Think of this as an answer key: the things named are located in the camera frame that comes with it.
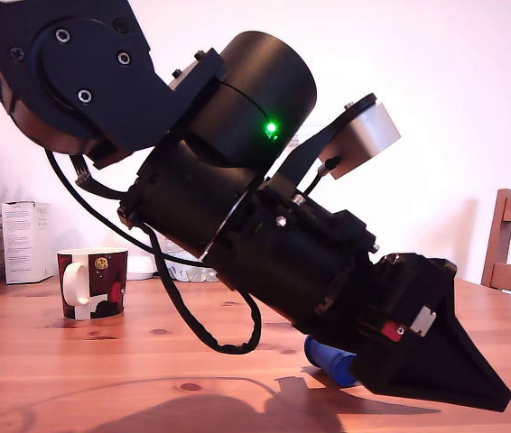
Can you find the blue coffee capsule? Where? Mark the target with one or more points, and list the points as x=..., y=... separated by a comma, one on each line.
x=327, y=358

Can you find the large clear water bottle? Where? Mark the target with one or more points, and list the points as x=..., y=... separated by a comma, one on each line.
x=188, y=273

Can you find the dark red patterned mug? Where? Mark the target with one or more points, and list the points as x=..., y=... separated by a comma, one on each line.
x=102, y=284

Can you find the white cardboard box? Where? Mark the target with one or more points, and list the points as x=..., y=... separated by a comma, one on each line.
x=23, y=243

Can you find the grey camera box on bracket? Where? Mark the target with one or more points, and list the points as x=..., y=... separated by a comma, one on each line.
x=368, y=131

